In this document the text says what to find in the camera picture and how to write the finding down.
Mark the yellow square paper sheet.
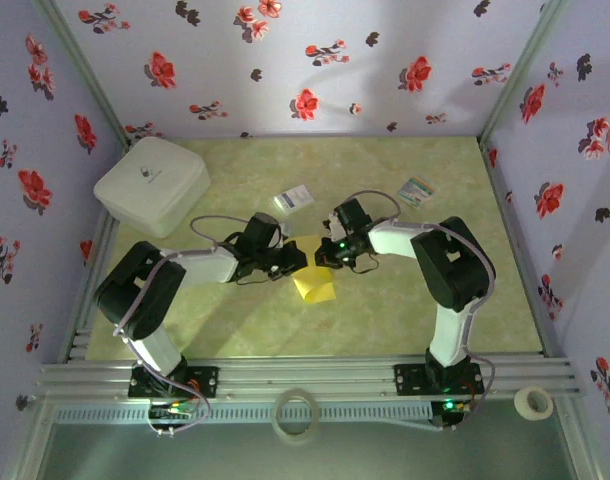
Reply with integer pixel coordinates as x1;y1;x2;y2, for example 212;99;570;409
292;233;336;305

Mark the white blue card packet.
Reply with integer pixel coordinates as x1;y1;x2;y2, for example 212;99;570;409
272;183;316;217

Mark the colourful striped card packet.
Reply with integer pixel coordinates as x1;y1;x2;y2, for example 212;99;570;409
395;174;435;208

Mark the white plastic storage box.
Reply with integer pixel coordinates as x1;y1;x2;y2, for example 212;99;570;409
93;136;212;240

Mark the clear adhesive tape roll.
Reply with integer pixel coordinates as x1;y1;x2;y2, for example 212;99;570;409
272;387;321;446

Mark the white adhesive tape roll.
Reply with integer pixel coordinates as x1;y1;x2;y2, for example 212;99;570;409
513;384;555;421

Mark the lavender right arm cable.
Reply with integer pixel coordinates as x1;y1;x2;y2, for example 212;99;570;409
340;191;497;431

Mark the lavender arm cable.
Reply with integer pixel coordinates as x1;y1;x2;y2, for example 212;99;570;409
114;214;251;437
340;191;497;431

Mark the lavender left arm cable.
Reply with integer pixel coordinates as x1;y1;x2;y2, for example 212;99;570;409
114;214;251;437

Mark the long aluminium mounting rail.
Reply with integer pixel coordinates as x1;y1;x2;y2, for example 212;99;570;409
34;353;584;401

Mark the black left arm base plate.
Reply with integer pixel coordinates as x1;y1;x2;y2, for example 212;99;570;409
128;364;220;400

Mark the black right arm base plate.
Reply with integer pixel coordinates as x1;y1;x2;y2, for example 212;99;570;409
393;363;486;399

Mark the grey slotted cable duct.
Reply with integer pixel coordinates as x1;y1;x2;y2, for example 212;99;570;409
52;401;435;427

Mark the aluminium side rail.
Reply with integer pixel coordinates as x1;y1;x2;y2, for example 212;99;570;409
478;139;556;359
59;207;120;364

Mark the aluminium frame post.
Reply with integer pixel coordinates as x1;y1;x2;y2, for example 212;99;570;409
478;0;570;146
34;0;132;150

